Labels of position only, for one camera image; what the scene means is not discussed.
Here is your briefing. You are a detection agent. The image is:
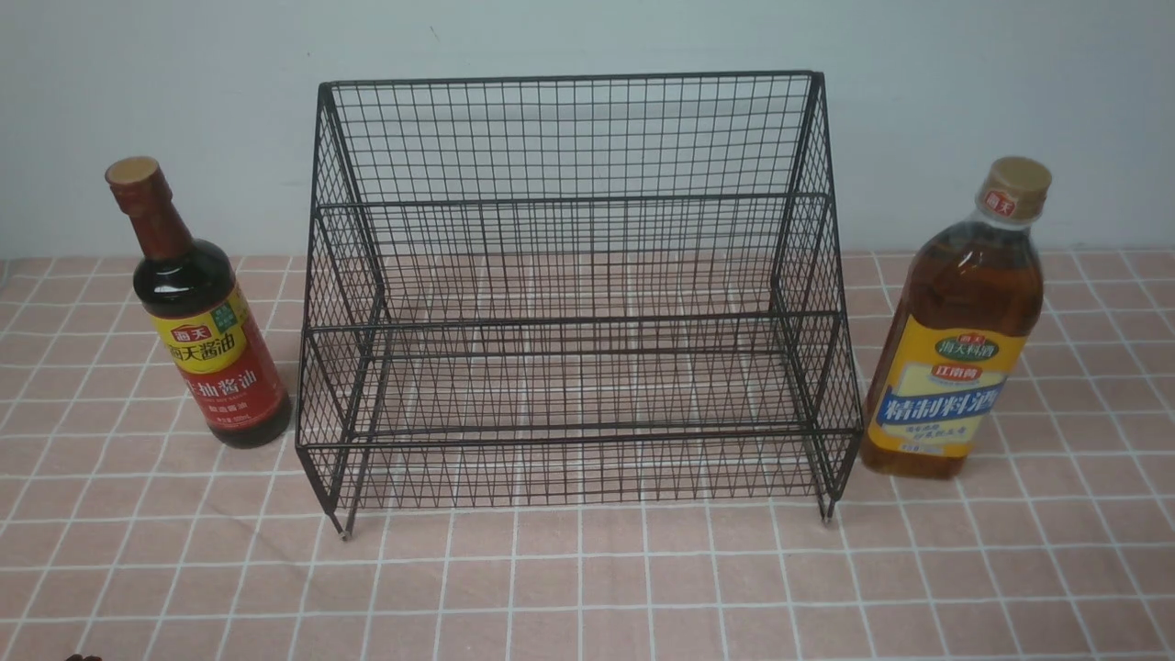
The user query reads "amber cooking wine bottle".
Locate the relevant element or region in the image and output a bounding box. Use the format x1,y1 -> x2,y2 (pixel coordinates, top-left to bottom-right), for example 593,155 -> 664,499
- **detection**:
859,156 -> 1052,478

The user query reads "dark soy sauce bottle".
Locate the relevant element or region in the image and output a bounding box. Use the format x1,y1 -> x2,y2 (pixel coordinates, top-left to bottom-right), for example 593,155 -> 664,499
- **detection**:
105,156 -> 293,448

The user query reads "pink checkered tablecloth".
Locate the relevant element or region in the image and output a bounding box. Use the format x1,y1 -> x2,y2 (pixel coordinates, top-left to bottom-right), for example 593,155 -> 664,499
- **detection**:
1,250 -> 1171,660

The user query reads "black wire mesh shelf rack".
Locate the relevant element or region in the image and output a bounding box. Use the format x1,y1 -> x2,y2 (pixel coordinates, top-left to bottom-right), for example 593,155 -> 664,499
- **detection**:
297,70 -> 862,539

